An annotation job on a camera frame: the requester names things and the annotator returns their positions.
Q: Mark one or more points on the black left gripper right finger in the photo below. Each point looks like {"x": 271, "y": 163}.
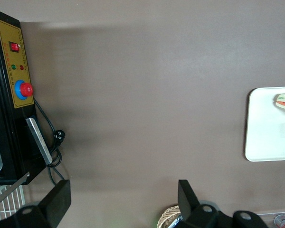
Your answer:
{"x": 186, "y": 199}

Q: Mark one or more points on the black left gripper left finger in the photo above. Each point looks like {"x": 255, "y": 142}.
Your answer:
{"x": 59, "y": 202}

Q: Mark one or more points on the light wicker basket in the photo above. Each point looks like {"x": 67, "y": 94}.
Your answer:
{"x": 167, "y": 213}

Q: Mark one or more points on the red emergency stop button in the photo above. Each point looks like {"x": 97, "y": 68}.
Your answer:
{"x": 25, "y": 89}

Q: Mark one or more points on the beige plastic tray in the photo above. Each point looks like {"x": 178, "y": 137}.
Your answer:
{"x": 263, "y": 133}

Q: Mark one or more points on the black machine with yellow panel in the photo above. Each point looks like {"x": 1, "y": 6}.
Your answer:
{"x": 4, "y": 118}

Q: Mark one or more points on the clear acrylic bottle rack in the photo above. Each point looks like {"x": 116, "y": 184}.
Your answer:
{"x": 267, "y": 215}

